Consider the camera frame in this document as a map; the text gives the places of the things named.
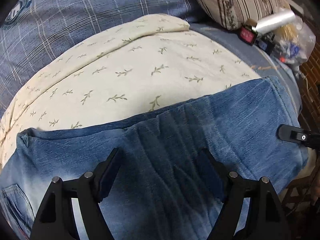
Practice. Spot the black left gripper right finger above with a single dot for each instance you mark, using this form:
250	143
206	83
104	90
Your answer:
251	208

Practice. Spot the red small box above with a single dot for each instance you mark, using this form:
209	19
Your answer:
247	34

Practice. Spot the grey-blue plaid bedsheet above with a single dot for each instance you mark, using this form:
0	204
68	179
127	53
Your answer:
262	63

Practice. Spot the cream leaf-print blanket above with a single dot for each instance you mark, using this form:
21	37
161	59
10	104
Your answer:
137	67

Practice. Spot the clear plastic bag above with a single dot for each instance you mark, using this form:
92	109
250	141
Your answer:
294	43

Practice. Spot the silver cylindrical bottle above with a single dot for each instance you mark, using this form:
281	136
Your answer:
274	21

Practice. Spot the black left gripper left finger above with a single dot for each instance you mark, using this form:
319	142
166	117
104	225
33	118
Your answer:
55	217

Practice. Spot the blue denim jeans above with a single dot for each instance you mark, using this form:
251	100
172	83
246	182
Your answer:
158	192

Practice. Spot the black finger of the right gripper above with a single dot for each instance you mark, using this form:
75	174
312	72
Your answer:
299	136

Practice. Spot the blue plaid pillow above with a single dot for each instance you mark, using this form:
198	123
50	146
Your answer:
36	32

